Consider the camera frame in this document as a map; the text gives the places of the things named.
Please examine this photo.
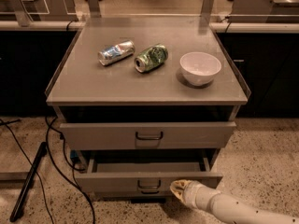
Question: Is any grey drawer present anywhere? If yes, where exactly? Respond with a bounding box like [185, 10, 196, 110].
[76, 149, 222, 192]
[60, 121, 235, 150]
[92, 191, 173, 203]

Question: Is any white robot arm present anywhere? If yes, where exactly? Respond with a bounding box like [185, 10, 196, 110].
[170, 179, 299, 224]

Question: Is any grey top drawer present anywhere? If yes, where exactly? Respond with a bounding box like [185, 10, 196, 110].
[60, 121, 235, 150]

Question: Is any grey bottom drawer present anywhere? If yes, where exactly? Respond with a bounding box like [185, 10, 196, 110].
[92, 191, 173, 203]

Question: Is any grey drawer cabinet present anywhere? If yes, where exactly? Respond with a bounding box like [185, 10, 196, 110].
[45, 15, 252, 173]

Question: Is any white bowl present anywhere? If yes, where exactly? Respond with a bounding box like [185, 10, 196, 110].
[180, 52, 221, 86]

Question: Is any crushed green can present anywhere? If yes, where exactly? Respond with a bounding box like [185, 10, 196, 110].
[135, 44, 168, 73]

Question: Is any black bar on floor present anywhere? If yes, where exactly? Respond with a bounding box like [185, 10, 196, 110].
[9, 142, 47, 222]

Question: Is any crushed silver blue can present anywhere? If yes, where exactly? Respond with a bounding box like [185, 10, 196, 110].
[98, 40, 135, 66]

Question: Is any black floor cable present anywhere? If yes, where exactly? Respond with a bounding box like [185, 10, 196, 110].
[0, 115, 96, 224]

